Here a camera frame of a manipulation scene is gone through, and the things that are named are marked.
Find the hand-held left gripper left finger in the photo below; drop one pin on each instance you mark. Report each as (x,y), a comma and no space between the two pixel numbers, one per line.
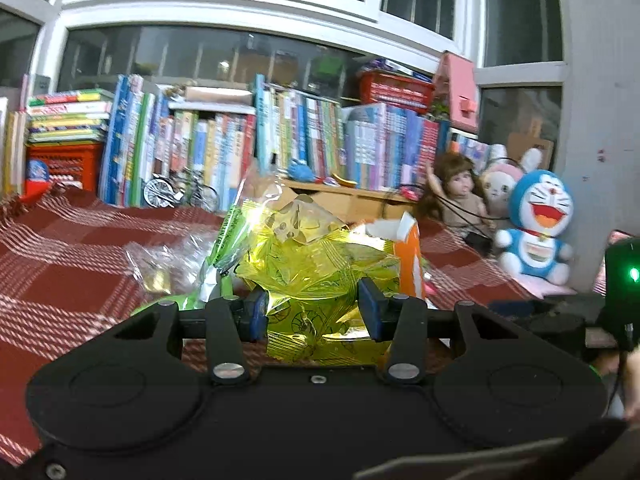
(258,312)

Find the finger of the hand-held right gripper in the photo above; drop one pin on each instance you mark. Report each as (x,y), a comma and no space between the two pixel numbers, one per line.
(530,310)

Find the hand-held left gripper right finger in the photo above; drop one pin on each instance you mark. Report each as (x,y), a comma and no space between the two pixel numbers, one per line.
(370,310)

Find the yellow-green snack wrapper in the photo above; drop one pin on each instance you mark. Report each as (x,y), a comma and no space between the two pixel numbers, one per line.
(310,270)

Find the smartphone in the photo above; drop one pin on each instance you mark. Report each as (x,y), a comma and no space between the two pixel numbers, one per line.
(598,282)

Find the orange snack packet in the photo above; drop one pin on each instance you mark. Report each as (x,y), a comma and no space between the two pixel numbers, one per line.
(410,265)

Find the small black bag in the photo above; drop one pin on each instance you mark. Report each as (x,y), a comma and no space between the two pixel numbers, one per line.
(479,245)

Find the blue cat plush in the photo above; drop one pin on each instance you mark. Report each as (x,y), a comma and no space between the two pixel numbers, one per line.
(542,205)

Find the wooden drawer box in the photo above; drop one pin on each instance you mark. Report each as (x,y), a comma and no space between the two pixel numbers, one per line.
(360,202)

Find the clear plastic bag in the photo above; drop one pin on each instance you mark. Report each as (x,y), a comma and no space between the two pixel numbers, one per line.
(160,265)

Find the white bunny plush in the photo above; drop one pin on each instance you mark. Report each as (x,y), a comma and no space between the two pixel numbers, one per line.
(497,187)

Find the small yellow toy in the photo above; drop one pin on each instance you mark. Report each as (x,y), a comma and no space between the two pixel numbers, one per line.
(345,181)

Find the brown-haired doll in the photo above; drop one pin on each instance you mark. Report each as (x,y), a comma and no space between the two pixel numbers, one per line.
(457,185)

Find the blue whale toy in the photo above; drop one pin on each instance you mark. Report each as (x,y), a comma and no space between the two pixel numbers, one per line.
(301,170)

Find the miniature bicycle model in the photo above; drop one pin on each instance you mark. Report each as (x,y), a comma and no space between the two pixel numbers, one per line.
(160,192)

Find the row of upright books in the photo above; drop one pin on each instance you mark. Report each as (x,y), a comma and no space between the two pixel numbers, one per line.
(300,130)
(470,147)
(385,145)
(200,155)
(14,150)

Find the red plaid blanket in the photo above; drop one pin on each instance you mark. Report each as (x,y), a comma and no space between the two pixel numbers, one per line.
(75,270)

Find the red plastic basket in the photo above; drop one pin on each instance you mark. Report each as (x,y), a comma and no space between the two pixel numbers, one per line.
(395,92)
(75,162)

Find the pink toy house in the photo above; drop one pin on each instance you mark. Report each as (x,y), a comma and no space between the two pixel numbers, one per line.
(460,85)

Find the stack of flat books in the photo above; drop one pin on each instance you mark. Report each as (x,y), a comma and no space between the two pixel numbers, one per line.
(67,115)

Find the white window frame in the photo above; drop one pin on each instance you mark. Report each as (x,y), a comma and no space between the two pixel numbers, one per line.
(225,10)

